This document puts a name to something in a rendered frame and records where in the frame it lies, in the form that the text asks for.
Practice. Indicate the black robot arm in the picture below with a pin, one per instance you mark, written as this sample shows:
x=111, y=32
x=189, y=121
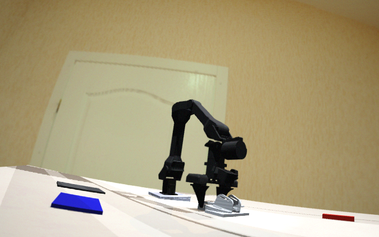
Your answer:
x=231, y=148

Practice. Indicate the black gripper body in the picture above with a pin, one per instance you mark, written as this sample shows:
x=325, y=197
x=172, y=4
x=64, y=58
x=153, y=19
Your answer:
x=198, y=179

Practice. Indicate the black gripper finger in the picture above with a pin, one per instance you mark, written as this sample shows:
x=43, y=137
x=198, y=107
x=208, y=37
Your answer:
x=222, y=190
x=200, y=192

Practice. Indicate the dark red flat bar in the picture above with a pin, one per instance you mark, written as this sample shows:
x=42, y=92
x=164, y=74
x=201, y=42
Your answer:
x=338, y=217

